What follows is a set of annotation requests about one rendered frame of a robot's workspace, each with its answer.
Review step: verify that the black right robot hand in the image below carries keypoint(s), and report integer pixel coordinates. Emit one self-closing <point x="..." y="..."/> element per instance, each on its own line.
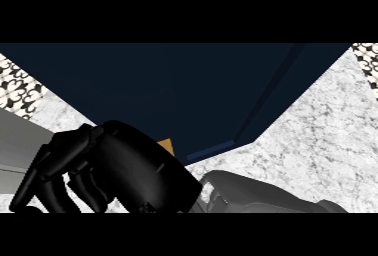
<point x="132" y="166"/>

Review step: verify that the brown wooden cabinet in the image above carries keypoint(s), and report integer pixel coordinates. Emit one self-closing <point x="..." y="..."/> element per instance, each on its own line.
<point x="166" y="146"/>

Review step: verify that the grey appliance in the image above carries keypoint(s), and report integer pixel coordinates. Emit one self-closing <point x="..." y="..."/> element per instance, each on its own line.
<point x="22" y="150"/>

